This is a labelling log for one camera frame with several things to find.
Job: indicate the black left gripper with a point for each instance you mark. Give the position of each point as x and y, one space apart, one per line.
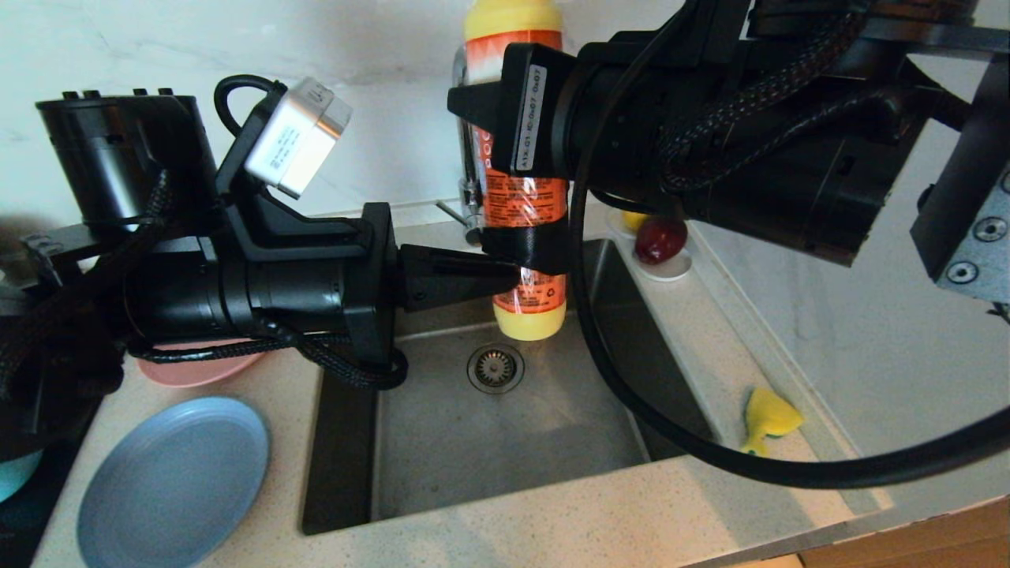
276 284

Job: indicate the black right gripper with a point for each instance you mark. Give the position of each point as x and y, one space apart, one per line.
623 118

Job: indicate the orange dish soap bottle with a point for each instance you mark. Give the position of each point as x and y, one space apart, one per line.
521 197

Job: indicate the metal sink drain strainer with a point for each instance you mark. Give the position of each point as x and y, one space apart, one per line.
495 369

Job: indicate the stainless steel sink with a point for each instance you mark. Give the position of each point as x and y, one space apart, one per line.
513 442

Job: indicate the yellow sponge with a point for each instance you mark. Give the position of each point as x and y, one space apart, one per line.
769 414

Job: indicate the chrome gooseneck faucet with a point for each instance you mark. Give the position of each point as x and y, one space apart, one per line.
470 197

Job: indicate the yellow pear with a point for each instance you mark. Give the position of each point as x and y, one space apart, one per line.
634 221

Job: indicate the dark red apple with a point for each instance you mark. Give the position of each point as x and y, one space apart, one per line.
659 241

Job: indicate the small white dish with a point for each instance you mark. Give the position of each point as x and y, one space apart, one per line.
667 274

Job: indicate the pink plate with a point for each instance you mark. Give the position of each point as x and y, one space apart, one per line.
197 369

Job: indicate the blue plate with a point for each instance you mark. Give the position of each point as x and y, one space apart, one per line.
173 489

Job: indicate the black glass cooktop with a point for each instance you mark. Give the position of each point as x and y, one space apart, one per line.
39 521

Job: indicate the teal cup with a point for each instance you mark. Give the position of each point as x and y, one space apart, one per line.
16 477

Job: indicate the wooden cabinet panel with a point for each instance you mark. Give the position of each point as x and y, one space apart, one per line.
907 544

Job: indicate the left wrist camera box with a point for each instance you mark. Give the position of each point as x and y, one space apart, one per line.
296 138

